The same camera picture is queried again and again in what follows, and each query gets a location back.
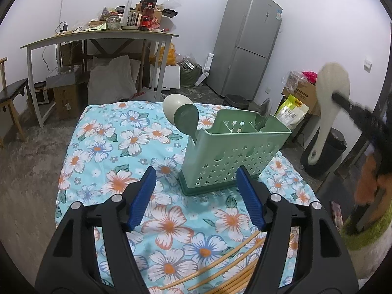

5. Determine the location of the white appliance part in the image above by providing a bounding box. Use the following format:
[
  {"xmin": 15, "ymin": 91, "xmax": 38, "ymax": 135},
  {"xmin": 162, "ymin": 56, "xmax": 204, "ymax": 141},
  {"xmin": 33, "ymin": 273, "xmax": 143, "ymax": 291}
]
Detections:
[{"xmin": 196, "ymin": 53, "xmax": 215, "ymax": 86}]

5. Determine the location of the clear plastic bag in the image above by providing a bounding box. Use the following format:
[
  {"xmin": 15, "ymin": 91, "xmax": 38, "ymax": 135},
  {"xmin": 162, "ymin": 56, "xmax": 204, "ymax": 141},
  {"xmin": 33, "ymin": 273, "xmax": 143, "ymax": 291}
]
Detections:
[{"xmin": 283, "ymin": 71, "xmax": 307, "ymax": 94}]

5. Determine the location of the green plastic utensil holder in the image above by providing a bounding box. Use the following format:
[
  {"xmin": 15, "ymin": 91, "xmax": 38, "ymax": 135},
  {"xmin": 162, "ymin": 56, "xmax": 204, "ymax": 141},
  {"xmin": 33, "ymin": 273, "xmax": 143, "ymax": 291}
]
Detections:
[{"xmin": 179, "ymin": 109, "xmax": 293, "ymax": 196}]

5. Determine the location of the grey foil box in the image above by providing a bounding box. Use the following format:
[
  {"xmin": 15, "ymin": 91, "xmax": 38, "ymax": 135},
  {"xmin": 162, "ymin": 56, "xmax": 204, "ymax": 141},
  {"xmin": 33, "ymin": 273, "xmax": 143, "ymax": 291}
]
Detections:
[{"xmin": 46, "ymin": 66, "xmax": 89, "ymax": 88}]

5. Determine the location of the brown cardboard box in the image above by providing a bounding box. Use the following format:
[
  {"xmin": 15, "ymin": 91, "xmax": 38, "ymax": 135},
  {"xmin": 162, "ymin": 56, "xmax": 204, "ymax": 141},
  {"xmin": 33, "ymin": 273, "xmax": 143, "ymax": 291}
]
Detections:
[{"xmin": 53, "ymin": 83, "xmax": 88, "ymax": 120}]

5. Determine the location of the yellow white rice bag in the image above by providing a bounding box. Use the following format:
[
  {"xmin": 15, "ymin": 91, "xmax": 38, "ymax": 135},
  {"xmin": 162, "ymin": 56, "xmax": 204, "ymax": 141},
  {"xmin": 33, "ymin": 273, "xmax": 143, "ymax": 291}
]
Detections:
[{"xmin": 274, "ymin": 95, "xmax": 310, "ymax": 127}]

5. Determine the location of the person's right hand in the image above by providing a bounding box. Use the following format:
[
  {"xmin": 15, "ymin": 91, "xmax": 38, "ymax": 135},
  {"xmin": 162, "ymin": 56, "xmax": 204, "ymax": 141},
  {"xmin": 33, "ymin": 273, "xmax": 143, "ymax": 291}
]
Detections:
[{"xmin": 357, "ymin": 155, "xmax": 383, "ymax": 207}]

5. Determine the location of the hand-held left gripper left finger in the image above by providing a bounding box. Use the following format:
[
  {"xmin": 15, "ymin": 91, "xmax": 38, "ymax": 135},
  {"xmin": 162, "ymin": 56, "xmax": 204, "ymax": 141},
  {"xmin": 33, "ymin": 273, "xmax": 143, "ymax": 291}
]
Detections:
[{"xmin": 35, "ymin": 166, "xmax": 157, "ymax": 294}]

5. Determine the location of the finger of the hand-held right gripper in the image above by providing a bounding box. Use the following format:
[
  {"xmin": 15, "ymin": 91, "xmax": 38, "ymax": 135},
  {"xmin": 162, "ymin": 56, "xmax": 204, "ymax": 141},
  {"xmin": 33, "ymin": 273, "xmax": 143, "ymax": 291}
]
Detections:
[{"xmin": 332, "ymin": 92, "xmax": 383, "ymax": 145}]

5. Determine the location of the yellow plastic bag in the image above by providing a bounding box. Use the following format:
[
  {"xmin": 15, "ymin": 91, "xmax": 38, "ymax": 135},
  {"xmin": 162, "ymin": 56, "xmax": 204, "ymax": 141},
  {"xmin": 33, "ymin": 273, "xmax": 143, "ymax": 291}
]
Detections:
[{"xmin": 150, "ymin": 43, "xmax": 179, "ymax": 67}]

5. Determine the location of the white frame desk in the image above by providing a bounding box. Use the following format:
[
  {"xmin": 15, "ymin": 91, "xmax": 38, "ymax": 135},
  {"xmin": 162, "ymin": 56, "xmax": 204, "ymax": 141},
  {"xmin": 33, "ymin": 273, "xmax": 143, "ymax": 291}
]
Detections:
[{"xmin": 20, "ymin": 31, "xmax": 180, "ymax": 129}]

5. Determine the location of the white rice paddle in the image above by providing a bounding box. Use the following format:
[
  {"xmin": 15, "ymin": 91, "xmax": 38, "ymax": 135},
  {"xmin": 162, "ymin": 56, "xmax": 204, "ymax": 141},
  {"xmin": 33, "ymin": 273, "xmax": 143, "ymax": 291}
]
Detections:
[{"xmin": 308, "ymin": 63, "xmax": 351, "ymax": 166}]

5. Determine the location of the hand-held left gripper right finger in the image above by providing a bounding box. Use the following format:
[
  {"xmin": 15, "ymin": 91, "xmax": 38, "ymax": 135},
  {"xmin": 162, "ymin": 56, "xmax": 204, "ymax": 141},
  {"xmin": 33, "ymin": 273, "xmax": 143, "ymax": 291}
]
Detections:
[{"xmin": 236, "ymin": 165, "xmax": 359, "ymax": 294}]

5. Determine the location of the beige plastic ladle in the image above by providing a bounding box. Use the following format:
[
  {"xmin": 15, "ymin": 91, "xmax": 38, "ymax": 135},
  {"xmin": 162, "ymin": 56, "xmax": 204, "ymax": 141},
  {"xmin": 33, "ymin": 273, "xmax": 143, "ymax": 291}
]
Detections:
[{"xmin": 162, "ymin": 93, "xmax": 196, "ymax": 129}]

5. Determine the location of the white cable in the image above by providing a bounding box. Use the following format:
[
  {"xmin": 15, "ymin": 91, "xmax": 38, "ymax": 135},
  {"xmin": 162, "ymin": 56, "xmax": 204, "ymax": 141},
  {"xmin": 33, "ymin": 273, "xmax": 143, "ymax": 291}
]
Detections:
[{"xmin": 59, "ymin": 0, "xmax": 73, "ymax": 25}]

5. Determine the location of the large cardboard box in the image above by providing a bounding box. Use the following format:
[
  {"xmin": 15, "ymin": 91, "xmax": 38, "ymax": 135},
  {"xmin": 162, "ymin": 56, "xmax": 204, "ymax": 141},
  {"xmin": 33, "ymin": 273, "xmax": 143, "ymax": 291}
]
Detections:
[{"xmin": 282, "ymin": 84, "xmax": 320, "ymax": 116}]

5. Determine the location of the person's right forearm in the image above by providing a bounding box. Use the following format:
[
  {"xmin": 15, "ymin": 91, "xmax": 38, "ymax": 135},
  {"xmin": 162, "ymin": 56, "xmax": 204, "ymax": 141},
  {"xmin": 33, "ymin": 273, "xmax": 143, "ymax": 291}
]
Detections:
[{"xmin": 340, "ymin": 202, "xmax": 392, "ymax": 282}]

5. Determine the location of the grey refrigerator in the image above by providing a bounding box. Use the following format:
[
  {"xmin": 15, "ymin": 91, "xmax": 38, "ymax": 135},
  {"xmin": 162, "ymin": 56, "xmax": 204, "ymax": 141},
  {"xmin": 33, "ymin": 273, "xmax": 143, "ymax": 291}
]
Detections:
[{"xmin": 205, "ymin": 0, "xmax": 284, "ymax": 101}]

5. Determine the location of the white sack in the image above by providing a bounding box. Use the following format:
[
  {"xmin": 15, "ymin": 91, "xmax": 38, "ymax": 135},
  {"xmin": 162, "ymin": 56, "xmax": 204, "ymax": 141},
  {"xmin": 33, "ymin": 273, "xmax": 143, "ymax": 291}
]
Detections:
[{"xmin": 87, "ymin": 54, "xmax": 137, "ymax": 105}]

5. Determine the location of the wooden chair black seat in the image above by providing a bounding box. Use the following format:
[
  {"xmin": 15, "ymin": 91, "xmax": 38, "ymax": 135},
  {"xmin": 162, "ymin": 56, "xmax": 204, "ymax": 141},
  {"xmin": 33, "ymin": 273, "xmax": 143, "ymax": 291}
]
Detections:
[{"xmin": 0, "ymin": 57, "xmax": 29, "ymax": 149}]

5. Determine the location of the red oil bottle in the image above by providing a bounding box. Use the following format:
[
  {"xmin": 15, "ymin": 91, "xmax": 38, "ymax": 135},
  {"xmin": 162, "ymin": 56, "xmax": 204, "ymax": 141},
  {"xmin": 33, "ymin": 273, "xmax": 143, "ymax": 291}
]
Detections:
[{"xmin": 141, "ymin": 3, "xmax": 155, "ymax": 30}]

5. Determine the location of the green plastic spoon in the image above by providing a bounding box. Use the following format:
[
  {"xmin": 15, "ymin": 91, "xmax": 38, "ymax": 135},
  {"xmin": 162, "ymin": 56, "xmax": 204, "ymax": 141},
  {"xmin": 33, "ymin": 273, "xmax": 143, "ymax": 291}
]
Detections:
[{"xmin": 174, "ymin": 103, "xmax": 199, "ymax": 145}]

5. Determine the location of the metal case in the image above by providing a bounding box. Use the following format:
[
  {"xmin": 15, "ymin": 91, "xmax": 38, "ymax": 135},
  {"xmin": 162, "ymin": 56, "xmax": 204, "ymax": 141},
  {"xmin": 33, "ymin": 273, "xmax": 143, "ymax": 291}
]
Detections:
[{"xmin": 33, "ymin": 81, "xmax": 56, "ymax": 105}]

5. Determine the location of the bundle of wooden chopsticks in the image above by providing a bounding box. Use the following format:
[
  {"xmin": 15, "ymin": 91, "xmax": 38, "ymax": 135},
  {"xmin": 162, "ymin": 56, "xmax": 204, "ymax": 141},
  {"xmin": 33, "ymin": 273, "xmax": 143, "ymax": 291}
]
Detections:
[{"xmin": 159, "ymin": 230, "xmax": 299, "ymax": 294}]

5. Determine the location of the black trash can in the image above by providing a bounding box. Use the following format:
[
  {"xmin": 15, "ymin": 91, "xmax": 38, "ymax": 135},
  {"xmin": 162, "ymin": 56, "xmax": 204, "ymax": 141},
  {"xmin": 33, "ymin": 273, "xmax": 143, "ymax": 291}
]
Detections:
[{"xmin": 300, "ymin": 127, "xmax": 348, "ymax": 179}]

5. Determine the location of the floral blue blanket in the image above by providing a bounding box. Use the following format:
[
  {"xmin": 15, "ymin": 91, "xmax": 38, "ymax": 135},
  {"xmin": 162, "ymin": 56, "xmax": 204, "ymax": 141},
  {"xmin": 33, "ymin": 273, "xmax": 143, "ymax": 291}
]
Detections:
[{"xmin": 55, "ymin": 101, "xmax": 322, "ymax": 294}]

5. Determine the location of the pink plastic bag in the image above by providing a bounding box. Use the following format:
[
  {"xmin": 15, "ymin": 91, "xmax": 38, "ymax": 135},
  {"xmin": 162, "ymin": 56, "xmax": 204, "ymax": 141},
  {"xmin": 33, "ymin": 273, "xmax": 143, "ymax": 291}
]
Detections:
[{"xmin": 302, "ymin": 71, "xmax": 319, "ymax": 85}]

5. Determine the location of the pile of assorted packets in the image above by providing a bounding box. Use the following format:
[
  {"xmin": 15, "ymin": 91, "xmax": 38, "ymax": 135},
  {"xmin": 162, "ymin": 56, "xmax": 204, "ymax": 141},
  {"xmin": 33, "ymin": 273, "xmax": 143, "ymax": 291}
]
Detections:
[{"xmin": 87, "ymin": 0, "xmax": 179, "ymax": 32}]

